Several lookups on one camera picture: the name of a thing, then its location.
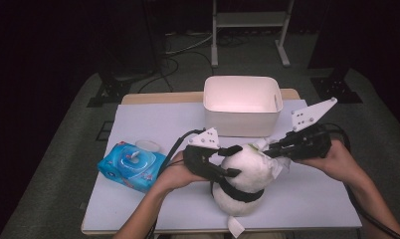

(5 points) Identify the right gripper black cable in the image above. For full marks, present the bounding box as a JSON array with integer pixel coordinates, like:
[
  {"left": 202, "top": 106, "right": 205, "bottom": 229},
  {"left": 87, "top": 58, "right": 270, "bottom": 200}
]
[{"left": 320, "top": 122, "right": 400, "bottom": 239}]

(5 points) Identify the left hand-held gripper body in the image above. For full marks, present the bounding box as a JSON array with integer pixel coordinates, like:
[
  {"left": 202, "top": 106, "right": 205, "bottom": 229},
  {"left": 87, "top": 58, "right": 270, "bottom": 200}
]
[{"left": 182, "top": 127, "right": 221, "bottom": 183}]

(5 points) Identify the person's left hand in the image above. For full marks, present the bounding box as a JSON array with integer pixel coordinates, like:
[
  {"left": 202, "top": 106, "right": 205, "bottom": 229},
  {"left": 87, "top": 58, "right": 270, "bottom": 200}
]
[{"left": 152, "top": 150, "right": 208, "bottom": 194}]

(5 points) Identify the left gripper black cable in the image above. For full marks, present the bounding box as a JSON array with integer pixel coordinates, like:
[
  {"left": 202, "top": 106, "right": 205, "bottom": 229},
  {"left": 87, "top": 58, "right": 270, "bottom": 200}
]
[{"left": 147, "top": 128, "right": 206, "bottom": 239}]

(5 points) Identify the person's right hand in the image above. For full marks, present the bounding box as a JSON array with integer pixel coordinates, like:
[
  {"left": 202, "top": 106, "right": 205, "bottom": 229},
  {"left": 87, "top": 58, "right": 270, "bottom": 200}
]
[{"left": 295, "top": 138, "right": 357, "bottom": 183}]

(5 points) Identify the blue wet wipes pack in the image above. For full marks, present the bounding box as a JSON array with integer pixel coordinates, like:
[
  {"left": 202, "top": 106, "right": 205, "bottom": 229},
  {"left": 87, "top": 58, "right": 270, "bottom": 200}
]
[{"left": 97, "top": 139, "right": 167, "bottom": 194}]

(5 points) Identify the black stand base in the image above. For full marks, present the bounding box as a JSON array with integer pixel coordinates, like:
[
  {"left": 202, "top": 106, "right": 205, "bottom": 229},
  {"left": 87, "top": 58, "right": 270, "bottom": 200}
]
[
  {"left": 309, "top": 68, "right": 364, "bottom": 105},
  {"left": 87, "top": 71, "right": 132, "bottom": 109}
]

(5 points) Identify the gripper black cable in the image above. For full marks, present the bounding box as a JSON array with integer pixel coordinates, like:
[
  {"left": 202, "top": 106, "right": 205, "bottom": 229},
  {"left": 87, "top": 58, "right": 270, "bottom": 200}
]
[
  {"left": 147, "top": 128, "right": 206, "bottom": 239},
  {"left": 320, "top": 122, "right": 400, "bottom": 239}
]

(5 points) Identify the black floor cable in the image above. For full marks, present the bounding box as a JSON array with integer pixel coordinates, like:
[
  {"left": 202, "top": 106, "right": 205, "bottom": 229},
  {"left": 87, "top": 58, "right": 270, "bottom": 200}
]
[
  {"left": 136, "top": 49, "right": 181, "bottom": 94},
  {"left": 184, "top": 49, "right": 216, "bottom": 77}
]

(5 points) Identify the white plastic storage box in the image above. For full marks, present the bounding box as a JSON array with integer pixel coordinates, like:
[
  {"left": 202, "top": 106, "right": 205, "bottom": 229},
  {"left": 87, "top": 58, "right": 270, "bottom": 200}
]
[{"left": 202, "top": 75, "right": 285, "bottom": 138}]

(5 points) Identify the white wet wipe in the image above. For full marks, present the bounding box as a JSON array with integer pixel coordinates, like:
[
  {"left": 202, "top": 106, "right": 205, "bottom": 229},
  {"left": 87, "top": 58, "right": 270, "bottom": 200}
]
[{"left": 252, "top": 137, "right": 292, "bottom": 180}]

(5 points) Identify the dark floor plate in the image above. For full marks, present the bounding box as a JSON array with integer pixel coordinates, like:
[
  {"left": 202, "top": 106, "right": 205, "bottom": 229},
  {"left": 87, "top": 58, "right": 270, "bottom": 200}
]
[{"left": 96, "top": 120, "right": 114, "bottom": 142}]

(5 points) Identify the panda plush toy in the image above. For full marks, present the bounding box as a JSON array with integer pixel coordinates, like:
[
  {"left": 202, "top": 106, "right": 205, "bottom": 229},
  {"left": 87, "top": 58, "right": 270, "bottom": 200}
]
[{"left": 211, "top": 142, "right": 281, "bottom": 238}]

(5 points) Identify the grey floor cable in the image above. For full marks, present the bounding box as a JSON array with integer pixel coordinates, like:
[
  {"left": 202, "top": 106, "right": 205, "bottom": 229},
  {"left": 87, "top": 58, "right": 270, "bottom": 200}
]
[{"left": 164, "top": 31, "right": 216, "bottom": 56}]

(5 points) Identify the white metal stand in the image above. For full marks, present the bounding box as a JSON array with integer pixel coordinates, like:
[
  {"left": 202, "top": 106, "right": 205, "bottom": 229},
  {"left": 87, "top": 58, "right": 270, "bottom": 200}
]
[{"left": 210, "top": 0, "right": 296, "bottom": 69}]

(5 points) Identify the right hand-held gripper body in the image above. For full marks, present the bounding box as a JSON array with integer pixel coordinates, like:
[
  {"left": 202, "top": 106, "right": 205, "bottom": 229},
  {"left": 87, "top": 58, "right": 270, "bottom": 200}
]
[{"left": 287, "top": 97, "right": 338, "bottom": 161}]

